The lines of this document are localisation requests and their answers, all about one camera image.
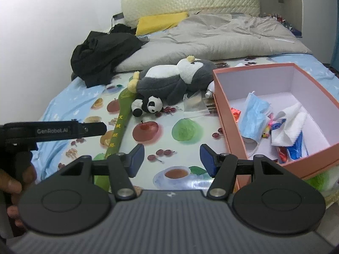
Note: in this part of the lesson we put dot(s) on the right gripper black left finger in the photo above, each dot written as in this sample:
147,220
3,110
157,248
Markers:
81,194

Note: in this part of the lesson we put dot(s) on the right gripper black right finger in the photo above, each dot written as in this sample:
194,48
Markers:
263,195

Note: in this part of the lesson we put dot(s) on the blue plastic snack bag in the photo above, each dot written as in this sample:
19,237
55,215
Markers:
292,153

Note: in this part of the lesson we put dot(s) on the yellow pink feathered toy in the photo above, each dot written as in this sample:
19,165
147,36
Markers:
267,131

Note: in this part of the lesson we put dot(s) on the white cloth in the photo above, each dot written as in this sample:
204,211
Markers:
291,120

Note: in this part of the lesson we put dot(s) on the blue surgical face mask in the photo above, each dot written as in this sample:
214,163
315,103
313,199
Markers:
253,121

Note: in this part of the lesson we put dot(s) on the red gold foil packet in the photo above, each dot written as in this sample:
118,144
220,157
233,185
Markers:
236,114

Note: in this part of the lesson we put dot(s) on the person's left hand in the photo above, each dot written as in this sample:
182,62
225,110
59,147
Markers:
15,189

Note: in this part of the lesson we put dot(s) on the green fabric massage stick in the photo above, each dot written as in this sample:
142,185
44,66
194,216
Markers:
121,109

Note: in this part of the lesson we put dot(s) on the light blue star bedsheet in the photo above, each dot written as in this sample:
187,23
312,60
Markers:
75,101

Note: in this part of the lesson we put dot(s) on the black clothing pile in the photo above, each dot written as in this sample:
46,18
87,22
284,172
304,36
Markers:
95,60

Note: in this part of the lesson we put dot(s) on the fruit print plastic sheet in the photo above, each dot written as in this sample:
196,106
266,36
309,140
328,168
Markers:
171,141

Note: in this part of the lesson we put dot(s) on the orange cardboard box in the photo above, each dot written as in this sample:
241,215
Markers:
283,85

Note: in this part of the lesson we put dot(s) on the clear plastic bag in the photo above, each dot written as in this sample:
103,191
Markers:
196,105

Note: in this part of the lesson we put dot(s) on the white spray bottle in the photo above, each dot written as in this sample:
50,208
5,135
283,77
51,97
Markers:
210,90

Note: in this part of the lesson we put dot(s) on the small panda plush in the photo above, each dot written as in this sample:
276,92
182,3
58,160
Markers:
143,105

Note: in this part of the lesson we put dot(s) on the grey white penguin plush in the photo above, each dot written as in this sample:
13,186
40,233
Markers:
171,82

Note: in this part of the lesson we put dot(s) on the grey duvet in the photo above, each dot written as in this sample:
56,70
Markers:
214,37

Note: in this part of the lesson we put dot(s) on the yellow pillow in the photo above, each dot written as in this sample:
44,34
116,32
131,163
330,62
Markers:
156,23

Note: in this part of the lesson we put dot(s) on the cream quilted headboard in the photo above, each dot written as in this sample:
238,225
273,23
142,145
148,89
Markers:
133,10

